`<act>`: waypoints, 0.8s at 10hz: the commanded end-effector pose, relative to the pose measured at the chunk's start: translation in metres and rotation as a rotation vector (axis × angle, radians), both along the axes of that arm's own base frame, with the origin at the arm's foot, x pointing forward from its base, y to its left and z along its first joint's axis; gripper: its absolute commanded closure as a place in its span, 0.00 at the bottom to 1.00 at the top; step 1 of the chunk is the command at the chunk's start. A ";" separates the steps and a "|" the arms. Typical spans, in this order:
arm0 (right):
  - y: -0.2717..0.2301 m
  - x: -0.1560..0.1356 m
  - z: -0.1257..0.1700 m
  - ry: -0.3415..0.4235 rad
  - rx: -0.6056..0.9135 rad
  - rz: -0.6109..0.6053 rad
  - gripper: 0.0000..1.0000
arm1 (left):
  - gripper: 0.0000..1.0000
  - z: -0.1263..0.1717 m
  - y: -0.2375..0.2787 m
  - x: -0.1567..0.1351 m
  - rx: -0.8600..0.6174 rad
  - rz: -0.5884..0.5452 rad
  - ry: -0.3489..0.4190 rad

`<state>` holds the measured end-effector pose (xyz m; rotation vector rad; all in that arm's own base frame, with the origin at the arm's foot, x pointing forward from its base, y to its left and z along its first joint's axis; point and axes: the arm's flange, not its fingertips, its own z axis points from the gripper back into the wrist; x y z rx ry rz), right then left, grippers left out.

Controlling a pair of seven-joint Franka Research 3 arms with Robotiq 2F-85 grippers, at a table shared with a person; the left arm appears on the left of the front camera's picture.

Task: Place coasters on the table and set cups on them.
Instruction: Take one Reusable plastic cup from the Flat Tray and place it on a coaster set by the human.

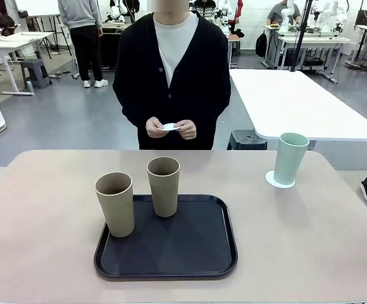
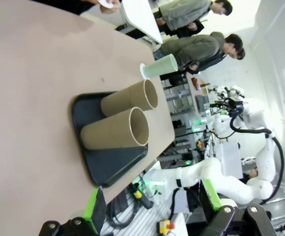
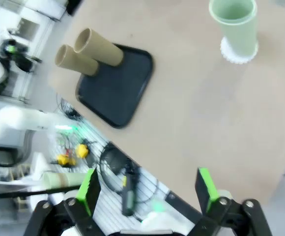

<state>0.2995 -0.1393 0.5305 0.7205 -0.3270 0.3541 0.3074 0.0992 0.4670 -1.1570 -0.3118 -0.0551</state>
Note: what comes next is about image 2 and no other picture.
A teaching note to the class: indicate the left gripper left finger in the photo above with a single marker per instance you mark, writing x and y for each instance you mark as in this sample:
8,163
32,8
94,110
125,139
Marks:
94,211

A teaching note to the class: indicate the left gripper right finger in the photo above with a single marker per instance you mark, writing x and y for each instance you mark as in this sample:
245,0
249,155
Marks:
210,196

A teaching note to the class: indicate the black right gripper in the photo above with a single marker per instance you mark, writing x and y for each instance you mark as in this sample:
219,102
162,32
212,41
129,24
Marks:
234,107

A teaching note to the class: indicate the pale green cup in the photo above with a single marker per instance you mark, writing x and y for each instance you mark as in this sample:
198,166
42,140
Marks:
157,67

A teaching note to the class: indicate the tall brown cup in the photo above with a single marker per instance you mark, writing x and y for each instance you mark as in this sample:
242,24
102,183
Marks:
122,100
103,135

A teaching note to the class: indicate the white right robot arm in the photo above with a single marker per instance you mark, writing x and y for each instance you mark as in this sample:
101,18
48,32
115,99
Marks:
206,172

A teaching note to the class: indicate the person's right hand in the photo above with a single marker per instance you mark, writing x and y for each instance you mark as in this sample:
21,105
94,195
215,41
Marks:
108,11

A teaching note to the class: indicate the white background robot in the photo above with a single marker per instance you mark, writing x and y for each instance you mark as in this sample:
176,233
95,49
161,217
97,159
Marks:
231,91

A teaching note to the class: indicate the grey metal shelf rack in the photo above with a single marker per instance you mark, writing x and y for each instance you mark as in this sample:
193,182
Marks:
181,98

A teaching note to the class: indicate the white equipment box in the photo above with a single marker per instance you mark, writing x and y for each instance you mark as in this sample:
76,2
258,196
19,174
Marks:
228,159

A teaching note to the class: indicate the black plastic tray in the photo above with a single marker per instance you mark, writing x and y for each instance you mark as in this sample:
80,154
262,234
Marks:
113,167

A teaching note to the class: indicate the yellow emergency stop box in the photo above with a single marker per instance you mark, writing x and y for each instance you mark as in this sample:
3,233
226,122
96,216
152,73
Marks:
164,225

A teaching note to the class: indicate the black-haired bystander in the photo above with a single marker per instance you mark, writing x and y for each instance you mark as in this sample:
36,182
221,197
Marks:
240,54

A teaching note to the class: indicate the bystander in olive jacket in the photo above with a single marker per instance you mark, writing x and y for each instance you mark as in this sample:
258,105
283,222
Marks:
194,49
181,12

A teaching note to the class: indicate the large white table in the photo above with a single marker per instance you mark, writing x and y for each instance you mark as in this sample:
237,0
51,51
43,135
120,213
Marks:
140,17

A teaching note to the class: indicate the yellow black handheld switch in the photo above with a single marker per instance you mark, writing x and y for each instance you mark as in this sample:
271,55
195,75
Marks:
138,194

